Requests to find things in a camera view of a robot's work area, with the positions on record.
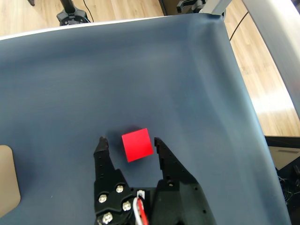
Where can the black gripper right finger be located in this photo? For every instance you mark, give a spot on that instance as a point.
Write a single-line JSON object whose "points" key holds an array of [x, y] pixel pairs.
{"points": [[180, 201]]}

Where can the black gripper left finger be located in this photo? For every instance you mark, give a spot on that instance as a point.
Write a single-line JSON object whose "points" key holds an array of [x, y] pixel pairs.
{"points": [[105, 182]]}

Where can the red cube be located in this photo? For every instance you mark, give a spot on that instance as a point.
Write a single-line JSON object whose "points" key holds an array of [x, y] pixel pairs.
{"points": [[137, 145]]}

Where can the beige square container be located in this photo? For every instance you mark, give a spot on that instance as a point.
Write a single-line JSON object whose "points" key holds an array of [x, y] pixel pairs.
{"points": [[8, 178]]}

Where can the dark blue table mat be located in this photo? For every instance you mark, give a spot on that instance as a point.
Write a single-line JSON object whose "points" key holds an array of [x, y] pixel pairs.
{"points": [[140, 82]]}

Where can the black stand base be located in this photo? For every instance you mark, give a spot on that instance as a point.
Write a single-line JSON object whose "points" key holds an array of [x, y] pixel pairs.
{"points": [[70, 14]]}

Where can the black table clamp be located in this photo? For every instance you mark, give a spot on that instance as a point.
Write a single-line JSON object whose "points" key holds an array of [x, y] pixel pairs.
{"points": [[187, 4]]}

